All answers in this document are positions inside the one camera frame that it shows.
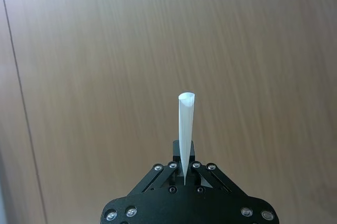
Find white tapered plastic piece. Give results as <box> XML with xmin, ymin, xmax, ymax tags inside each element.
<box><xmin>177</xmin><ymin>91</ymin><xmax>196</xmax><ymax>186</ymax></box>

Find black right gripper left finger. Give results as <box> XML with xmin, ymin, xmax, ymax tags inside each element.
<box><xmin>127</xmin><ymin>141</ymin><xmax>184</xmax><ymax>197</ymax></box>

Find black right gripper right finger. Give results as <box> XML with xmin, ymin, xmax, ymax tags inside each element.
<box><xmin>186</xmin><ymin>141</ymin><xmax>247</xmax><ymax>196</ymax></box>

